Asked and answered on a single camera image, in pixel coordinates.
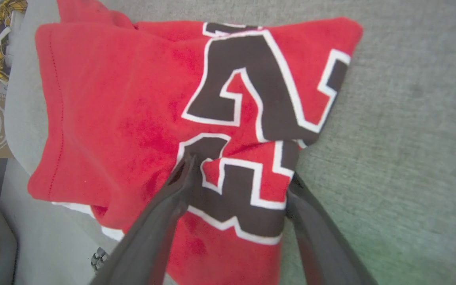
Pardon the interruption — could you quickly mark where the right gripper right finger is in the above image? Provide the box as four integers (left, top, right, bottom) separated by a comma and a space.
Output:
285, 174, 379, 285

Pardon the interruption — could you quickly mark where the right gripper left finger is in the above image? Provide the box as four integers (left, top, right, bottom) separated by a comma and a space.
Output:
89, 154, 199, 285

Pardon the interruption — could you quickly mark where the red and white Bulls jersey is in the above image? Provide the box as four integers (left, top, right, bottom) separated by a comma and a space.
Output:
27, 0, 364, 285

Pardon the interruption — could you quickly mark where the silver metal fitting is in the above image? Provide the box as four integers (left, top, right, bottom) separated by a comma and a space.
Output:
91, 247, 110, 274

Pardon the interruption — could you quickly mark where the grey fabric sofa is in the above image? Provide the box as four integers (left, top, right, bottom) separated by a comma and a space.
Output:
0, 0, 456, 285

